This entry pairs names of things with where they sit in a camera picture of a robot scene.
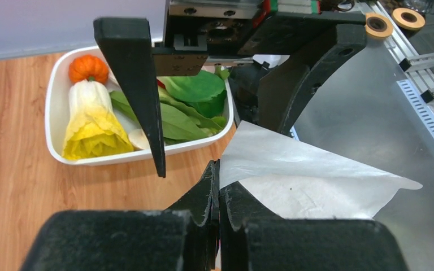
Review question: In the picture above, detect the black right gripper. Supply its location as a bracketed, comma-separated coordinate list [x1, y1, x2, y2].
[153, 1, 367, 135]

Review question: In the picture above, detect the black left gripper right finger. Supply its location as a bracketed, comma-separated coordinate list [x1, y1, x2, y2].
[219, 182, 408, 270]

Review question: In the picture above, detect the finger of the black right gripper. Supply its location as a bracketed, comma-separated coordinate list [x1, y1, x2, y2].
[93, 17, 166, 177]

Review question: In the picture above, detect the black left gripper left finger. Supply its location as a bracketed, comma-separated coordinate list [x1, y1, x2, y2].
[21, 161, 219, 270]

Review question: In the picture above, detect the white paper coffee filter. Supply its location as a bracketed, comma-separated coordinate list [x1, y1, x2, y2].
[220, 122, 422, 220]

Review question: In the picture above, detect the orange pumpkin toy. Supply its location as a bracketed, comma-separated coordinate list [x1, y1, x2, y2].
[68, 55, 109, 84]

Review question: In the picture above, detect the white plastic basin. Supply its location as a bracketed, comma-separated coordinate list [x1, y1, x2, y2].
[45, 45, 235, 166]

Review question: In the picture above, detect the green bok choy toy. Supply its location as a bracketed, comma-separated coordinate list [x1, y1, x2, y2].
[109, 66, 229, 146]

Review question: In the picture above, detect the yellow napa cabbage toy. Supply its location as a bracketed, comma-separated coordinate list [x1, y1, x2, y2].
[62, 80, 134, 160]

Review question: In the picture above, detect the white mushroom toy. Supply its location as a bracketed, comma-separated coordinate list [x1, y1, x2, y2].
[128, 129, 150, 150]

